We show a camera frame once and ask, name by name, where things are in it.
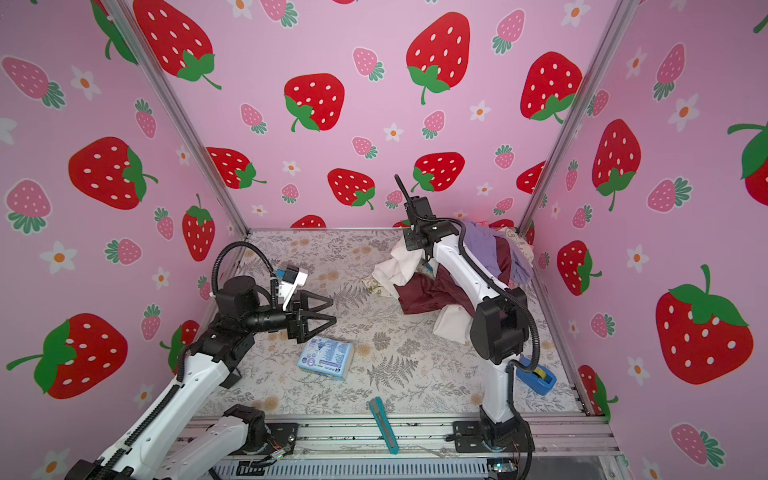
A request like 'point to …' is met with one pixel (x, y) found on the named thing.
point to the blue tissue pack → (326, 356)
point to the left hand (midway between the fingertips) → (331, 313)
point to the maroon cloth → (436, 287)
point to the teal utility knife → (378, 407)
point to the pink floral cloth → (521, 244)
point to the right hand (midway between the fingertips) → (417, 233)
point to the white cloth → (452, 322)
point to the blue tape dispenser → (540, 380)
